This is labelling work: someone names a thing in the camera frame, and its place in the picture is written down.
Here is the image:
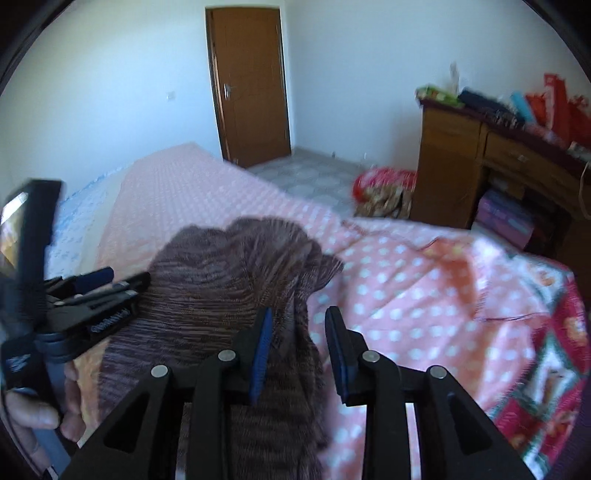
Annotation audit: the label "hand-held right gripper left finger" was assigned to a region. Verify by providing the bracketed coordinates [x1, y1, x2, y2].
[60, 307, 276, 480]

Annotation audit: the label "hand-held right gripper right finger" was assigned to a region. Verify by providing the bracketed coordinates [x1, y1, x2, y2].
[324, 305, 539, 480]

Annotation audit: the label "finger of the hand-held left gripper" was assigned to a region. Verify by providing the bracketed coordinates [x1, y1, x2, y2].
[46, 267, 115, 296]
[58, 271, 153, 308]

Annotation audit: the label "brown knitted sweater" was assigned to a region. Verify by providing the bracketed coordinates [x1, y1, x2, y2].
[99, 216, 345, 480]

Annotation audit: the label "person's left hand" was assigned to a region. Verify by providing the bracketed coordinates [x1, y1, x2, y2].
[0, 362, 88, 467]

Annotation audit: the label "blue dotted bedsheet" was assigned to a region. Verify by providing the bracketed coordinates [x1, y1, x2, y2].
[46, 166, 129, 283]

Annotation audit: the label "pink dotted blanket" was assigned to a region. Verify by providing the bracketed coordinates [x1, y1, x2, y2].
[302, 216, 580, 480]

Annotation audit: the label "pink checkered bedspread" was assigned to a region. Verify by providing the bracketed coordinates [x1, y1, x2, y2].
[96, 142, 354, 296]

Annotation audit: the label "red floral bag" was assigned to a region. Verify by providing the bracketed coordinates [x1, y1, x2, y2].
[352, 167, 419, 220]

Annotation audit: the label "brown wooden desk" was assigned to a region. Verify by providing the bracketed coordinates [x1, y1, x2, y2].
[409, 98, 591, 260]

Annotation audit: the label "red green patchwork quilt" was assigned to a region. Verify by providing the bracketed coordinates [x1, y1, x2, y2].
[489, 258, 591, 480]

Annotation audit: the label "pink storage boxes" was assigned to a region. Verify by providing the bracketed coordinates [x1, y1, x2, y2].
[475, 188, 537, 251]

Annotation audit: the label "brown wooden door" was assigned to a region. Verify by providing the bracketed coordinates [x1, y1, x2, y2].
[204, 6, 293, 169]

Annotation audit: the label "green box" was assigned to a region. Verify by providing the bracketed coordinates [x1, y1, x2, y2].
[414, 84, 465, 110]

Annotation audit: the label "dark blue case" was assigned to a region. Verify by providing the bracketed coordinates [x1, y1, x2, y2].
[457, 89, 514, 121]

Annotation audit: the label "teal cylinder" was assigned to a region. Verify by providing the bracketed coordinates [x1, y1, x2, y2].
[510, 91, 539, 126]

